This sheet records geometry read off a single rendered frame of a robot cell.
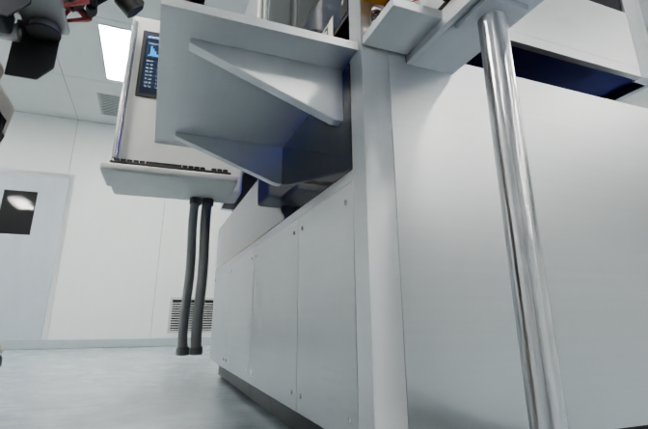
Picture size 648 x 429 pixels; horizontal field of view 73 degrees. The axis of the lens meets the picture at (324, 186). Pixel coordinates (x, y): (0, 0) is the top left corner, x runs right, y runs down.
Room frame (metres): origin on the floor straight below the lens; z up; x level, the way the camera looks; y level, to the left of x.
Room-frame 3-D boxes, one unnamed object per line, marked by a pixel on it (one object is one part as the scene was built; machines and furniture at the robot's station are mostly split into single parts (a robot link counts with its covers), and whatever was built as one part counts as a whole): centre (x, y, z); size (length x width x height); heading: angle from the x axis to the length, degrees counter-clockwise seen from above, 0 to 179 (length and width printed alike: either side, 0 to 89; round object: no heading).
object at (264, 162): (1.30, 0.30, 0.79); 0.34 x 0.03 x 0.13; 111
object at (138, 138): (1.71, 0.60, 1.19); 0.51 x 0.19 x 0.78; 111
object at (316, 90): (0.84, 0.12, 0.79); 0.34 x 0.03 x 0.13; 111
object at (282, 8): (1.48, 0.17, 1.50); 0.47 x 0.01 x 0.59; 21
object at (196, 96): (1.08, 0.20, 0.87); 0.70 x 0.48 x 0.02; 21
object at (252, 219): (1.78, 0.30, 0.73); 1.98 x 0.01 x 0.25; 21
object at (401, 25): (0.75, -0.17, 0.87); 0.14 x 0.13 x 0.02; 111
